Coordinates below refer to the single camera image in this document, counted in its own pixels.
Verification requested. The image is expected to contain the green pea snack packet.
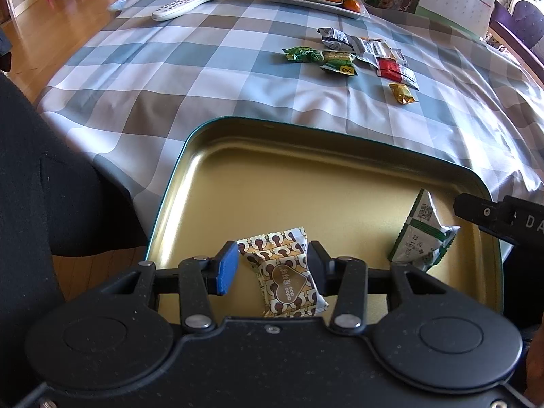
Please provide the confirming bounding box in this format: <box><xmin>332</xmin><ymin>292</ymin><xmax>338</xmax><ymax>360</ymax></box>
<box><xmin>320</xmin><ymin>50</ymin><xmax>358</xmax><ymax>76</ymax></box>

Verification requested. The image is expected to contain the red snack packet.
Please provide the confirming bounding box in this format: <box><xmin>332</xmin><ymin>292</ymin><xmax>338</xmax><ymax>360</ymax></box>
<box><xmin>377</xmin><ymin>57</ymin><xmax>402</xmax><ymax>81</ymax></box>

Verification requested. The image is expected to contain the green candy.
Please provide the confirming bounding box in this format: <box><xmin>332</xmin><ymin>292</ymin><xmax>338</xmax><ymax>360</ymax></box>
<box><xmin>283</xmin><ymin>46</ymin><xmax>324</xmax><ymax>64</ymax></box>

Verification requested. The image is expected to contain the purple chair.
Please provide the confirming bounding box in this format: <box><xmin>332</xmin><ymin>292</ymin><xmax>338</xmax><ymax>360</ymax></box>
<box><xmin>489</xmin><ymin>0</ymin><xmax>544</xmax><ymax>64</ymax></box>

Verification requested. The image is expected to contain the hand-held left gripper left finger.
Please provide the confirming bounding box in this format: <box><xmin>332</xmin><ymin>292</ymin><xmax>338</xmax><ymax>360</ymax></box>
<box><xmin>111</xmin><ymin>241</ymin><xmax>239</xmax><ymax>335</ymax></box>

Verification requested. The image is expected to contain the grey black snack packet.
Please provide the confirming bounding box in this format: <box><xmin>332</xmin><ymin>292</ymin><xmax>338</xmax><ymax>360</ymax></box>
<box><xmin>317</xmin><ymin>27</ymin><xmax>362</xmax><ymax>52</ymax></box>

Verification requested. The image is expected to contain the checked tablecloth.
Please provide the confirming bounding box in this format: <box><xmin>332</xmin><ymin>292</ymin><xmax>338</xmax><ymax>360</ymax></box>
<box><xmin>36</xmin><ymin>0</ymin><xmax>544</xmax><ymax>264</ymax></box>

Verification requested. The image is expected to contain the gold tin tray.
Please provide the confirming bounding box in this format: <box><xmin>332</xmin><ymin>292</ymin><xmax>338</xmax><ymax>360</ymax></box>
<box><xmin>143</xmin><ymin>117</ymin><xmax>506</xmax><ymax>319</ymax></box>

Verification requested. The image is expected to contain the white remote control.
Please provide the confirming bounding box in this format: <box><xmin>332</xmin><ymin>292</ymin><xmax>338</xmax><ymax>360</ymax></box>
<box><xmin>152</xmin><ymin>0</ymin><xmax>220</xmax><ymax>22</ymax></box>

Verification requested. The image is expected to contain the gold candy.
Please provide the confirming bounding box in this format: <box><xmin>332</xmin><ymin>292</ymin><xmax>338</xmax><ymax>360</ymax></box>
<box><xmin>388</xmin><ymin>84</ymin><xmax>418</xmax><ymax>105</ymax></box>

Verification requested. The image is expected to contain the brown patterned snack packet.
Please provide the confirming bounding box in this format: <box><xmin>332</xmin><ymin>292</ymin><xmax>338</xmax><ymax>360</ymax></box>
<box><xmin>237</xmin><ymin>227</ymin><xmax>330</xmax><ymax>319</ymax></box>

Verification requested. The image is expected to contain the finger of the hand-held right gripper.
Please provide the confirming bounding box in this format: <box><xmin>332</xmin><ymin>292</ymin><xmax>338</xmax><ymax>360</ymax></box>
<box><xmin>479</xmin><ymin>225</ymin><xmax>520</xmax><ymax>246</ymax></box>
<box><xmin>453</xmin><ymin>193</ymin><xmax>507</xmax><ymax>227</ymax></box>

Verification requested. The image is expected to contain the white green snack packet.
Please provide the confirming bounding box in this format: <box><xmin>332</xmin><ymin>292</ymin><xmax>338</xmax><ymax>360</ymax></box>
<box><xmin>388</xmin><ymin>189</ymin><xmax>462</xmax><ymax>272</ymax></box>

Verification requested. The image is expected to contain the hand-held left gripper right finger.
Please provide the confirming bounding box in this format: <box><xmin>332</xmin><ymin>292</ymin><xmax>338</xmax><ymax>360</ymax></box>
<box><xmin>307</xmin><ymin>241</ymin><xmax>447</xmax><ymax>336</ymax></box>

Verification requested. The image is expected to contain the silver orange snack packet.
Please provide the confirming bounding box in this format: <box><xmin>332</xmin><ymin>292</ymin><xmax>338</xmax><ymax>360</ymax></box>
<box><xmin>355</xmin><ymin>36</ymin><xmax>389</xmax><ymax>69</ymax></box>

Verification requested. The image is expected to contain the desk calendar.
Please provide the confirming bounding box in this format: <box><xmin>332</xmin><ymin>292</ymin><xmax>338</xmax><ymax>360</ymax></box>
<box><xmin>414</xmin><ymin>0</ymin><xmax>496</xmax><ymax>37</ymax></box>

